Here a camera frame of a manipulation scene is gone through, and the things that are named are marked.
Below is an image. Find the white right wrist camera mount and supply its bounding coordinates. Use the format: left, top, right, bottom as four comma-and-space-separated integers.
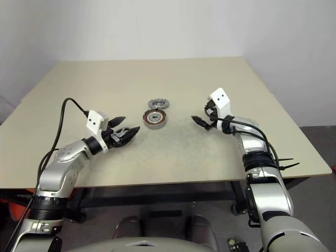
208, 88, 234, 132

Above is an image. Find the small white round device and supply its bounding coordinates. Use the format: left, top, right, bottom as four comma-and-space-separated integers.
227, 238, 249, 252

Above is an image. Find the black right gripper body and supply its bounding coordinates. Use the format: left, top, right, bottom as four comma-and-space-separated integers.
202, 99, 220, 131

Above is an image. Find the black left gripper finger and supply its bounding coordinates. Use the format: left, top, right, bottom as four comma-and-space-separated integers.
108, 115, 126, 128
122, 126, 141, 144

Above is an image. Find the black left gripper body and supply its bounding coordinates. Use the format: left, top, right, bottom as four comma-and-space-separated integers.
101, 128, 132, 148

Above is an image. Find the grey robot torso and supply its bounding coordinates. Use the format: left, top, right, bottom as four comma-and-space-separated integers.
62, 230, 211, 252

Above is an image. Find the dark rounded shape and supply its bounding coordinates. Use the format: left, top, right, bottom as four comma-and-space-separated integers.
112, 215, 145, 239

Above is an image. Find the grey metal gear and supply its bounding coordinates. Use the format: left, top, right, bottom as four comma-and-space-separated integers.
148, 98, 170, 109

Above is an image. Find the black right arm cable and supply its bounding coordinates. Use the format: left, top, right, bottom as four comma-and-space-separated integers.
204, 109, 283, 174

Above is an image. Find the black table frame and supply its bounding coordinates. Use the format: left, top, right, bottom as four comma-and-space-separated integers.
0, 173, 336, 223

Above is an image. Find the black caster wheel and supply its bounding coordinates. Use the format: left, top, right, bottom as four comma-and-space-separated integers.
230, 202, 247, 216

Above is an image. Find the orange object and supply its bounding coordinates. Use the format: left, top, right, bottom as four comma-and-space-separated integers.
0, 198, 27, 224

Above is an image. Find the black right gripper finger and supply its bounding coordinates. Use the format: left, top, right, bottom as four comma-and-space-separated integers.
191, 115, 208, 130

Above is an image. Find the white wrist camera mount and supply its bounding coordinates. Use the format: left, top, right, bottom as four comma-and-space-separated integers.
208, 88, 234, 132
86, 110, 110, 154

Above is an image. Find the round metal bearing part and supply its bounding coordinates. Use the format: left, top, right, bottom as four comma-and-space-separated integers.
142, 109, 168, 130

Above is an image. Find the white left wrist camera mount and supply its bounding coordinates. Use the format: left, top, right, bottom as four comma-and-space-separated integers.
86, 110, 110, 154

